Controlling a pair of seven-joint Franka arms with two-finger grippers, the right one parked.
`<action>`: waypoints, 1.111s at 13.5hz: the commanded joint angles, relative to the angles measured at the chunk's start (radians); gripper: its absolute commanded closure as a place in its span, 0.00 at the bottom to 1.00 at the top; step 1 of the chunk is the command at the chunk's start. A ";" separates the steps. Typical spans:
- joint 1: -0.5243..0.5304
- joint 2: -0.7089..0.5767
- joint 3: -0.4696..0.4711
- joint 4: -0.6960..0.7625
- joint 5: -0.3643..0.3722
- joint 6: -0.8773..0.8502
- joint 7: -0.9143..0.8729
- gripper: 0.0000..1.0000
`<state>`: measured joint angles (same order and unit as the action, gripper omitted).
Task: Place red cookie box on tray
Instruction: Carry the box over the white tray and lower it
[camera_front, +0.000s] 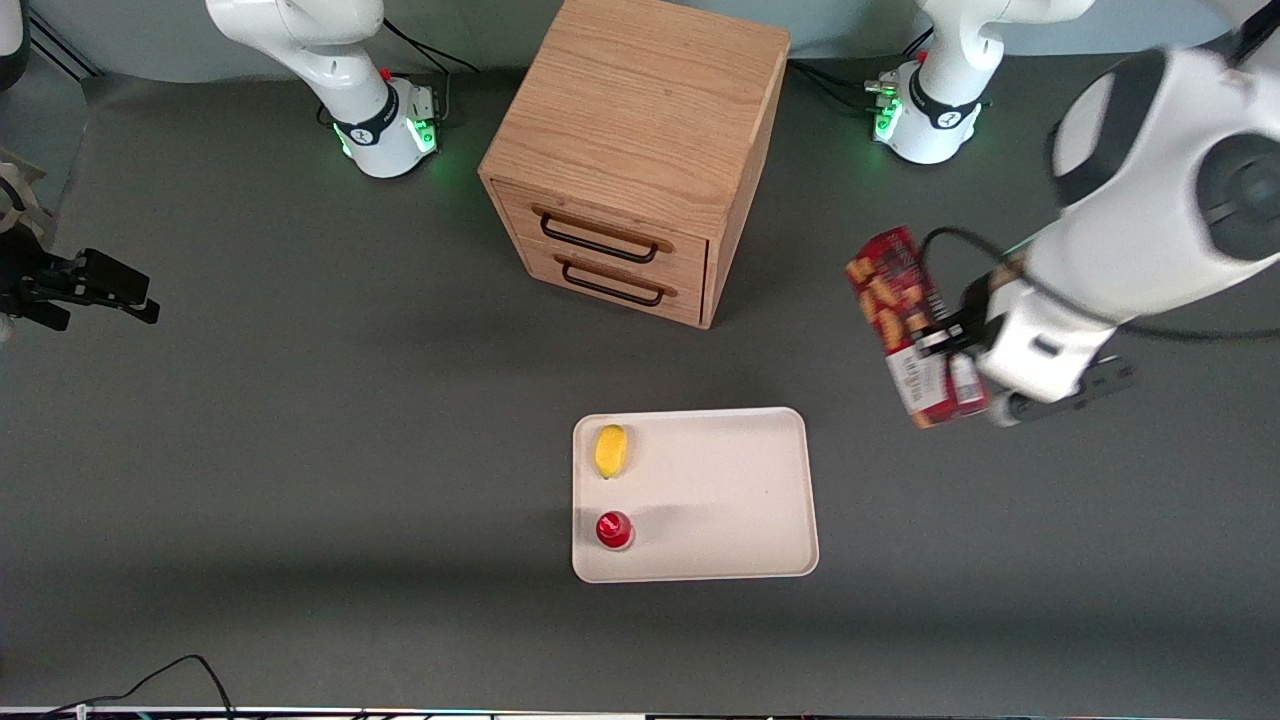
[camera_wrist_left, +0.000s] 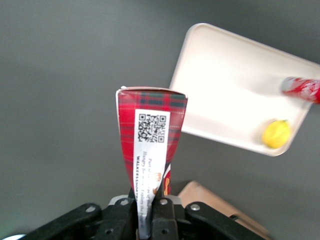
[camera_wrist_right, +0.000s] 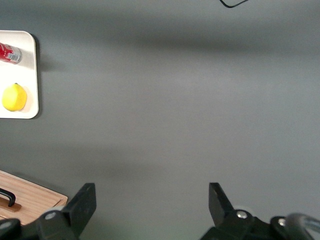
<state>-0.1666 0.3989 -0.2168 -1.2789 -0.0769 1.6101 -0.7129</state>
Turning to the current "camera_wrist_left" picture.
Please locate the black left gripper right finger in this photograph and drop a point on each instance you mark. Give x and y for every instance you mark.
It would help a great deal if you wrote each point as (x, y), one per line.
(163, 220)

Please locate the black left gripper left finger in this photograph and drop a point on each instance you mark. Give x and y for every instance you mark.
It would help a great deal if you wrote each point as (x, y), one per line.
(122, 220)

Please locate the red tartan cookie box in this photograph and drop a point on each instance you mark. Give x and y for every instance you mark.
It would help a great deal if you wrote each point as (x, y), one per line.
(150, 140)

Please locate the cream plastic tray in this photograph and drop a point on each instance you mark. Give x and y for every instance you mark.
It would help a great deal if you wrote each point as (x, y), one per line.
(225, 87)

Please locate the wooden two-drawer cabinet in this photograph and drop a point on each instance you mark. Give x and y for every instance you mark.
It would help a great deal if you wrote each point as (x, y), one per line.
(225, 207)

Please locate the yellow lemon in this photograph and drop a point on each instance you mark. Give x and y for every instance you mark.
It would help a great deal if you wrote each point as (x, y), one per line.
(277, 135)

